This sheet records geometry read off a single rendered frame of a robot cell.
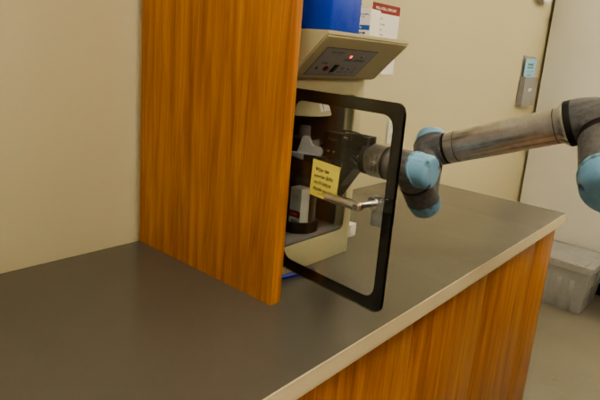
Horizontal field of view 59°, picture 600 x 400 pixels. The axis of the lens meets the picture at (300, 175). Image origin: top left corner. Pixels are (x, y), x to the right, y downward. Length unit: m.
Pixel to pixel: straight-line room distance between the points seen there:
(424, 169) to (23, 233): 0.91
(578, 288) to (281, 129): 2.99
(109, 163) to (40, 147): 0.18
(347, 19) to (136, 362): 0.76
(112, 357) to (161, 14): 0.77
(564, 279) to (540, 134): 2.65
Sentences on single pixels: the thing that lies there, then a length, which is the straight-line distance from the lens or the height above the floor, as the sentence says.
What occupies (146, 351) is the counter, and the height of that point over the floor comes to 0.94.
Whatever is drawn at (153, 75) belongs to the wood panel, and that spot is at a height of 1.38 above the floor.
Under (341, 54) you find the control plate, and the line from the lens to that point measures 1.18.
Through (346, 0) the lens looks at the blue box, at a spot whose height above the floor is 1.57.
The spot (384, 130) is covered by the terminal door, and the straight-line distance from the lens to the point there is 0.97.
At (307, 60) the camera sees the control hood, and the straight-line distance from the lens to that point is 1.12.
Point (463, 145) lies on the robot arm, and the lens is 1.26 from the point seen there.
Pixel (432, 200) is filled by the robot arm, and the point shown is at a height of 1.16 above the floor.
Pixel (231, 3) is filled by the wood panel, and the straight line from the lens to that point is 1.16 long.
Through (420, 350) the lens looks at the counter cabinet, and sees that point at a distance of 1.43.
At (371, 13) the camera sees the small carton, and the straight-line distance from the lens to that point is 1.26.
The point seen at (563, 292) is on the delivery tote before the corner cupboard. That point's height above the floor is 0.12.
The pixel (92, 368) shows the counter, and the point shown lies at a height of 0.94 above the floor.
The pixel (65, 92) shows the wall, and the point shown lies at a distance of 1.36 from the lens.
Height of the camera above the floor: 1.46
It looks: 13 degrees down
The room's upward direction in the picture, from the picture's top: 5 degrees clockwise
